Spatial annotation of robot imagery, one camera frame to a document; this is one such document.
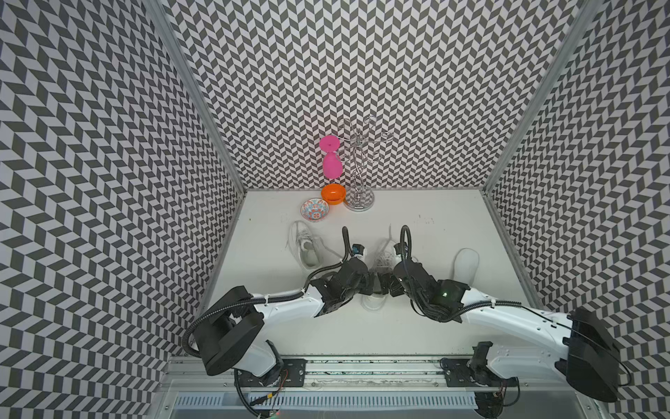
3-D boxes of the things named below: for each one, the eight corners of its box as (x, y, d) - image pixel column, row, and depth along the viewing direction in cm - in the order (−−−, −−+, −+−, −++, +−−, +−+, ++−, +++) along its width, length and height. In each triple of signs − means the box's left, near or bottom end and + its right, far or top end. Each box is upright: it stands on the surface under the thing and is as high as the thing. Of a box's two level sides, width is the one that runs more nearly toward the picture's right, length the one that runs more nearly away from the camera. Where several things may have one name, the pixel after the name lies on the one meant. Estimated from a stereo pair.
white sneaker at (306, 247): (307, 275, 93) (303, 262, 86) (281, 238, 104) (275, 223, 96) (330, 260, 97) (329, 246, 90) (303, 225, 108) (300, 210, 100)
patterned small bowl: (300, 222, 108) (299, 216, 106) (303, 203, 115) (302, 197, 112) (328, 222, 109) (328, 216, 106) (329, 203, 115) (329, 197, 113)
